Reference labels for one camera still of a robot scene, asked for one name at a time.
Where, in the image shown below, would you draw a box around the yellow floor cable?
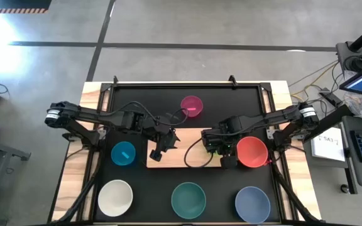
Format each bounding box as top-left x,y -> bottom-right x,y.
290,62 -> 339,102

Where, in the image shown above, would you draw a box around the black diagonal stand beam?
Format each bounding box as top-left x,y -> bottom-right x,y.
303,105 -> 354,142

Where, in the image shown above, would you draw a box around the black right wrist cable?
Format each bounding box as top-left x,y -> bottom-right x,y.
184,137 -> 215,169

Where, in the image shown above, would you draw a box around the black table mat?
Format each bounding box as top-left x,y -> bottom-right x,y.
93,85 -> 282,223

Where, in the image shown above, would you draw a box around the white bowl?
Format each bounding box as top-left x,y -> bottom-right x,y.
97,179 -> 134,217

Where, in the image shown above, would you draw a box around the dark floor mat hazard stripe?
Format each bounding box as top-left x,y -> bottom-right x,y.
0,0 -> 52,14

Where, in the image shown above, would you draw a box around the small magenta translucent bowl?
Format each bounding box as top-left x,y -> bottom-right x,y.
180,95 -> 204,118

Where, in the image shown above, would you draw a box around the wooden cutting board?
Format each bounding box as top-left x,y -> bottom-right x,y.
141,125 -> 232,170

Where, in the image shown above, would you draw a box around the blue-grey bowl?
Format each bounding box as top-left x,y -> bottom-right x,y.
234,186 -> 272,224

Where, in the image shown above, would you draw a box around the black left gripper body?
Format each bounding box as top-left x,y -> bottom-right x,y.
149,123 -> 173,163

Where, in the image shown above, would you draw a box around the small blue translucent bowl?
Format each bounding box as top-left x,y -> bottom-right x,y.
110,141 -> 136,166

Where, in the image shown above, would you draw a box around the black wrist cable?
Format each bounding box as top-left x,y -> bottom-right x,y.
111,100 -> 190,127
184,137 -> 215,169

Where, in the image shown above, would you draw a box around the white paper sign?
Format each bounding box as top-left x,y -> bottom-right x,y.
311,127 -> 347,163

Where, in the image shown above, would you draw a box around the coiled black cable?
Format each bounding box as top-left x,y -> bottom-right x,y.
344,55 -> 362,72

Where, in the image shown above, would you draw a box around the teal green bowl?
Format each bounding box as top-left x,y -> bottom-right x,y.
170,181 -> 207,220

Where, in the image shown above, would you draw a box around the grey stand base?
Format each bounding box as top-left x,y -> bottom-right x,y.
336,40 -> 362,75

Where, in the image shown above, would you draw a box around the black cable conduit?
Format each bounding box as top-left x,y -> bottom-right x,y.
55,153 -> 105,223
270,159 -> 320,223

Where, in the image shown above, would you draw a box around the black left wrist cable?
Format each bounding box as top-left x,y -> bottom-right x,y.
111,100 -> 190,127

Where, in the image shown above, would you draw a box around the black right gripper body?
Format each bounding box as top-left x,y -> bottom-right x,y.
219,117 -> 239,170

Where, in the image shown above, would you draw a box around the red bowl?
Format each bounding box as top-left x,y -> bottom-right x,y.
236,136 -> 269,169

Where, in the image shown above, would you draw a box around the grey metal desk frame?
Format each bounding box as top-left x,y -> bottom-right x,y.
0,135 -> 31,226

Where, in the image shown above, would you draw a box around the black floor cables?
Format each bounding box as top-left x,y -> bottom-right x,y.
289,59 -> 345,116

